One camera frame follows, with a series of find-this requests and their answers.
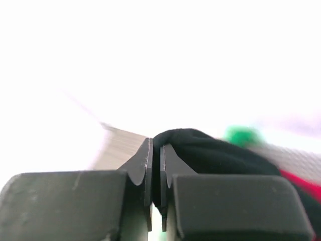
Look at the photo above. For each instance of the pink t shirt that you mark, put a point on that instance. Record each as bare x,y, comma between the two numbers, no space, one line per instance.
308,186

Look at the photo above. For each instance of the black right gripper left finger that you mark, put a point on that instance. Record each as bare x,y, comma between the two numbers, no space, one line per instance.
81,205

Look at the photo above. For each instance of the black t shirt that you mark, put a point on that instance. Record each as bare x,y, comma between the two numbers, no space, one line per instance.
207,155

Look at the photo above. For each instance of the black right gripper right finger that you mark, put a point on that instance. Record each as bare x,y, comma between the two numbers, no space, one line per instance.
228,207

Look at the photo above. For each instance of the green t shirt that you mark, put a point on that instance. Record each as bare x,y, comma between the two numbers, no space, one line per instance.
242,136

